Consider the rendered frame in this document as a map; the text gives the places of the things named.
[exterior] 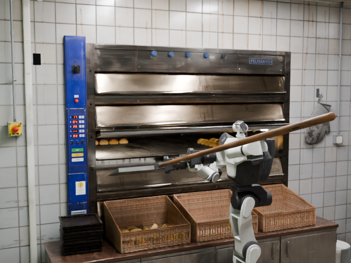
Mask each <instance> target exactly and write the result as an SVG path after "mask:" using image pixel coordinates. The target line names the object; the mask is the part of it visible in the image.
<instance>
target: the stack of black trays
mask: <svg viewBox="0 0 351 263"><path fill-rule="evenodd" d="M58 218H59V220H60V224H61V225H60V229H59V230H60V240H61V241H60V243H61V247H62V250H63V253H64V254H65V256H70V255H79V254H87V253H95V252H101V251H102V249H103V248H102V246H103V245H102V243H103V241H102V240H103V239H102V237H103V235H102V234H103V228H102V227H103V223H102V221H101V220H100V218H99V217H98V215H97V214H96V213H89V214H78V215H71V216H60V217H58Z"/></svg>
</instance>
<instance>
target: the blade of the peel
mask: <svg viewBox="0 0 351 263"><path fill-rule="evenodd" d="M152 172H165V171H164V170H163V169H162V170H157V169H155V168H154V165H152V166H138V167H131V168H118V169H117V170H115V171H114V172H112V173H111V174H109V175H108V176H115V175H128V174H140V173H152Z"/></svg>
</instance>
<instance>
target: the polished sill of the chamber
mask: <svg viewBox="0 0 351 263"><path fill-rule="evenodd" d="M277 153H283V150H282V149H275V154H277ZM179 155H181V154H178V155H169V156H168V158H174V159H175V158H176V157H180V156H179ZM163 158H164V156H152V157H135V158H118V159H101V160H96V166H98V165H114V164H129V163H144V162H160V161H163Z"/></svg>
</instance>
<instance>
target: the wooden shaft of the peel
mask: <svg viewBox="0 0 351 263"><path fill-rule="evenodd" d="M335 118H336V116H335V114H334V113H333V112H330V113H326V114H323V115H320V116H316V117H313V118H310V119H306V120H304V121H300V122H296V123H293V124H290V125H286V126H283V127H280V128H276V129H273V130H269V131H266V132H263V133H260V134H257V135H253V136H250V137H247V138H243V139H239V140H236V141H233V142H229V143H227V144H223V145H220V146H217V147H213V148H210V149H206V150H203V151H200V152H196V153H193V154H190V155H187V156H183V157H180V158H177V159H173V160H170V161H167V162H163V163H160V164H159V167H160V168H162V167H165V166H169V165H172V164H176V163H180V161H187V160H191V159H195V158H199V157H202V156H206V155H209V154H212V153H216V152H220V151H224V150H227V149H231V148H235V147H238V146H243V145H246V144H250V143H253V142H256V141H260V140H264V139H268V138H272V137H275V136H279V135H283V134H286V133H290V132H294V131H297V130H300V129H304V128H308V127H311V126H315V125H319V124H323V123H327V122H330V121H333V120H335Z"/></svg>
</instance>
